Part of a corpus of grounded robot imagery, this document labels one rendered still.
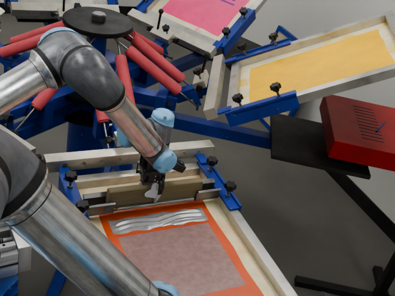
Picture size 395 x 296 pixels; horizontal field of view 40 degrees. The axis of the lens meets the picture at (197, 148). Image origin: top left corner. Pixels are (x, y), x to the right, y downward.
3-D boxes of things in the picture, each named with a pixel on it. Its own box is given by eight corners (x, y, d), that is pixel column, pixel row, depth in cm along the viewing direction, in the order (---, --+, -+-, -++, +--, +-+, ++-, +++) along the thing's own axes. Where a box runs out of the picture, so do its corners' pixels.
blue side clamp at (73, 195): (93, 243, 180) (94, 228, 176) (77, 245, 178) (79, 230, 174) (71, 187, 202) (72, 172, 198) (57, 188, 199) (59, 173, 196)
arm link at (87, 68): (111, 57, 127) (187, 157, 166) (89, 37, 133) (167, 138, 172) (74, 90, 125) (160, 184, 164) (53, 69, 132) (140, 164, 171)
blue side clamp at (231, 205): (237, 219, 204) (242, 205, 200) (226, 221, 202) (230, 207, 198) (204, 171, 226) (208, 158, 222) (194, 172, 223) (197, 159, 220)
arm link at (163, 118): (145, 108, 175) (167, 104, 180) (141, 137, 181) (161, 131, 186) (159, 121, 171) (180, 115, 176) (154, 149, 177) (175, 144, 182)
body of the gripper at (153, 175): (135, 174, 191) (139, 145, 185) (157, 171, 195) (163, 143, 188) (142, 187, 186) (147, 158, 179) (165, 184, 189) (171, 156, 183)
